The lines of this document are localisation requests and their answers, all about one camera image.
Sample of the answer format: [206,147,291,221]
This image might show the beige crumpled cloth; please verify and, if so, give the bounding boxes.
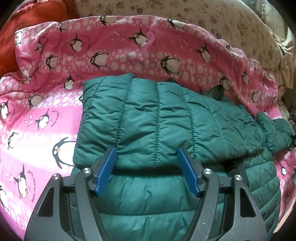
[261,1,295,89]

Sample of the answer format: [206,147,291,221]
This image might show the pink penguin fleece blanket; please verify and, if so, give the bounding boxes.
[0,14,295,239]

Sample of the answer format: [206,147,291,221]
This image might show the floral beige bed sheet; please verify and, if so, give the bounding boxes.
[75,1,287,87]

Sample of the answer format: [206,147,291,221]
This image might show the red ruffled pillow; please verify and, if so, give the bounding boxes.
[1,1,79,76]

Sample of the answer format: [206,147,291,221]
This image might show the green quilted puffer jacket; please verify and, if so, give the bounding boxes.
[73,74,294,240]

